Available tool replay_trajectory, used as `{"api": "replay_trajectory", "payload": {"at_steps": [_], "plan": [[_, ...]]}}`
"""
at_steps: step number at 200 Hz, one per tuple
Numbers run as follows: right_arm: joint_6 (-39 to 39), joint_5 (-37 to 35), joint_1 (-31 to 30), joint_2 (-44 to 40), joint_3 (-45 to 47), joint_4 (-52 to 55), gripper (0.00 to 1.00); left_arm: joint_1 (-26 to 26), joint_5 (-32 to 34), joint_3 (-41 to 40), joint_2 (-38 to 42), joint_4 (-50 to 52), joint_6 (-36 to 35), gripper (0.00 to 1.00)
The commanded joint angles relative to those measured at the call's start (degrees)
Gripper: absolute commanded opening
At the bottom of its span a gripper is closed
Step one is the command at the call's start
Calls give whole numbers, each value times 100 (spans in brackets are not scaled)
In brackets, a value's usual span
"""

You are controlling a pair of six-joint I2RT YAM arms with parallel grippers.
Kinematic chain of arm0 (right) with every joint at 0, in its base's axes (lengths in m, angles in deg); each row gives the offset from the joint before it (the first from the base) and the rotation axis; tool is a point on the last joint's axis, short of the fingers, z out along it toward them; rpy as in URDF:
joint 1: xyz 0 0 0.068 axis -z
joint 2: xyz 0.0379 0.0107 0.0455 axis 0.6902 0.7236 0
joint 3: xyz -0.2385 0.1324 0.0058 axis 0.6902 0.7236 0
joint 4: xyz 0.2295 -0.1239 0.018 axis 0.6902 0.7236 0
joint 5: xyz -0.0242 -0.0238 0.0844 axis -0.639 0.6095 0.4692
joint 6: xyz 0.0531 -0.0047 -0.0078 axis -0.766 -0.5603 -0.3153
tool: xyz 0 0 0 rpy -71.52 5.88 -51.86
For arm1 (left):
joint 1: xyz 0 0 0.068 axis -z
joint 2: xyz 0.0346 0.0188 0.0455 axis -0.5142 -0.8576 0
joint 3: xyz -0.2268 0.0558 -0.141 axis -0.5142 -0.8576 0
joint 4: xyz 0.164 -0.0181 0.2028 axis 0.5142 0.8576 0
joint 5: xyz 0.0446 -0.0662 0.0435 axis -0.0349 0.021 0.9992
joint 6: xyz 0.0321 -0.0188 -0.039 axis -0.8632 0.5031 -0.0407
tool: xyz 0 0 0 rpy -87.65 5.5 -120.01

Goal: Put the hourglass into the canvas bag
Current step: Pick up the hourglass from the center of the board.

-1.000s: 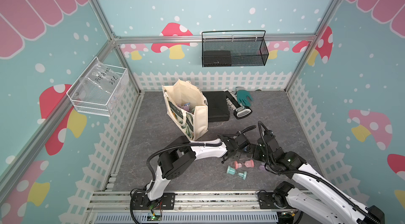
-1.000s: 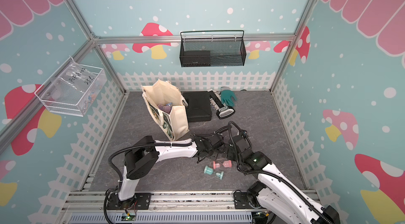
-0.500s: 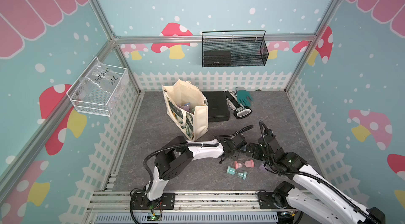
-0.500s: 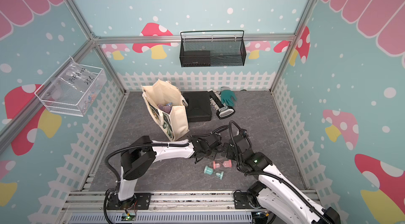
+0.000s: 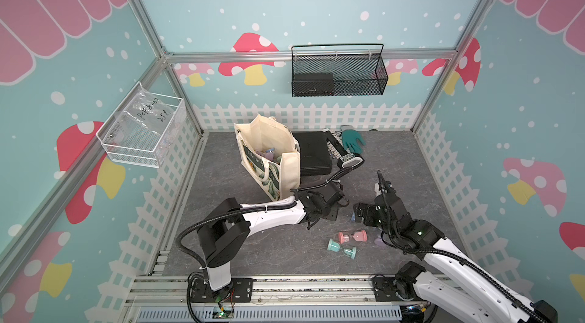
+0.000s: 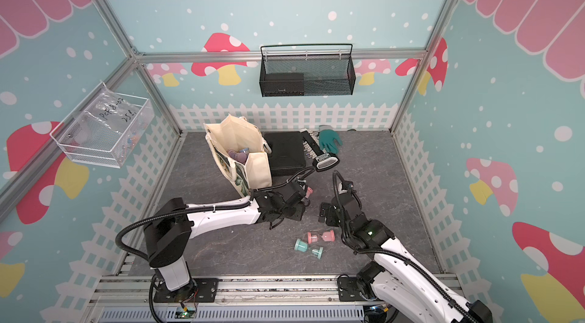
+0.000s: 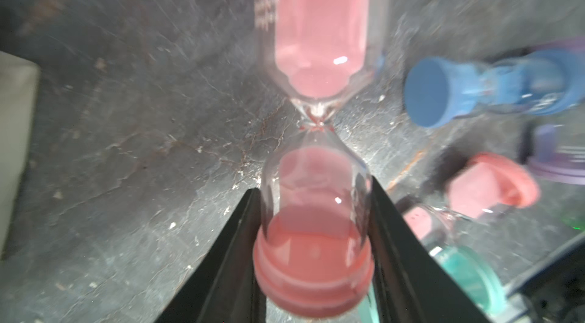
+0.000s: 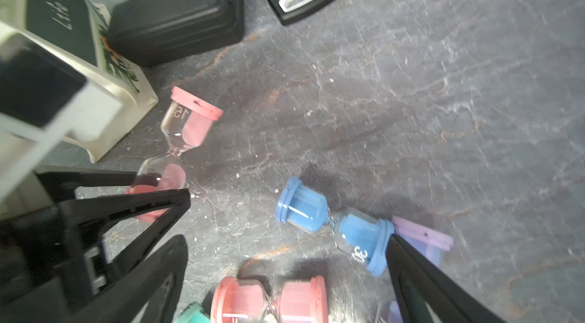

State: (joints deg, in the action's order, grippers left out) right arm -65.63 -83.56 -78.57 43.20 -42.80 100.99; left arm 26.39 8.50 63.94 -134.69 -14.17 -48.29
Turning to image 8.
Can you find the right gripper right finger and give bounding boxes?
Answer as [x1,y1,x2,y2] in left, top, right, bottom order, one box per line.
[385,234,503,323]

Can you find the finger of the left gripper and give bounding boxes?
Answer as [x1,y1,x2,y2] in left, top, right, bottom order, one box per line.
[35,166,190,277]

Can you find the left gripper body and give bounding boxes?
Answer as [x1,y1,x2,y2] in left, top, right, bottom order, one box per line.
[1,204,98,322]

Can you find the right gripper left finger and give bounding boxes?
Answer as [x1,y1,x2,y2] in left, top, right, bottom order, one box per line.
[68,235,188,322]

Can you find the green hourglass front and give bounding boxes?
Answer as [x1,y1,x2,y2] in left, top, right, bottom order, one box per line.
[175,303,210,323]

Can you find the cream canvas tote bag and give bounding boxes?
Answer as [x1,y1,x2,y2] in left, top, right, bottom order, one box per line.
[1,0,158,163]

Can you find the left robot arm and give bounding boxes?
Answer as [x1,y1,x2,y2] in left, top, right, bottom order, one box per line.
[1,29,190,322]

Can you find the lavender hourglass far right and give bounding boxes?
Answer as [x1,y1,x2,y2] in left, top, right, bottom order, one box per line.
[388,215,455,323]

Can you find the blue hourglass right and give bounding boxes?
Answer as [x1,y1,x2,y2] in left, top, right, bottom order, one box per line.
[275,177,395,277]

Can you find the pink hourglass upright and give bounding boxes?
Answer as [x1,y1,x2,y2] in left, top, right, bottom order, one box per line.
[125,86,223,195]

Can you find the black flat box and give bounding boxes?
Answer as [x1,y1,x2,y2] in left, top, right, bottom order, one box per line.
[107,0,245,67]

